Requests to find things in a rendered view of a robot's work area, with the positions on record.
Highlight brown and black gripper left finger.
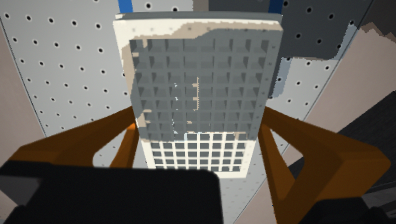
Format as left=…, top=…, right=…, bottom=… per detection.
left=7, top=106, right=140, bottom=168

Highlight white well plate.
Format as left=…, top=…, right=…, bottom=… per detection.
left=113, top=11, right=283, bottom=178

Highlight blue tape outline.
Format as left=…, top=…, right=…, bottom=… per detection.
left=118, top=0, right=284, bottom=14

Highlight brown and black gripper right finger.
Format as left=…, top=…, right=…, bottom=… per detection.
left=258, top=106, right=391, bottom=224

